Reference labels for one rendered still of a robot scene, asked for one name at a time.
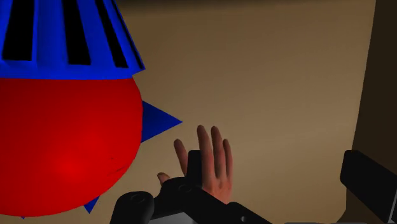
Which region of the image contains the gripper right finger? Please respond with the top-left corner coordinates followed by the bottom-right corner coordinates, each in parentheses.
top-left (339, 150), bottom-right (397, 224)

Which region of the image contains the red and blue spiked toy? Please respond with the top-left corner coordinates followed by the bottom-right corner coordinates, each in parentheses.
top-left (0, 0), bottom-right (183, 220)

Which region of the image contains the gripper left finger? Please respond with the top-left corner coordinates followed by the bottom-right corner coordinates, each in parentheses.
top-left (109, 150), bottom-right (273, 224)

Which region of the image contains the flesh-coloured hand figure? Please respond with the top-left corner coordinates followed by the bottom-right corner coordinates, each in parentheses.
top-left (157, 124), bottom-right (233, 205)

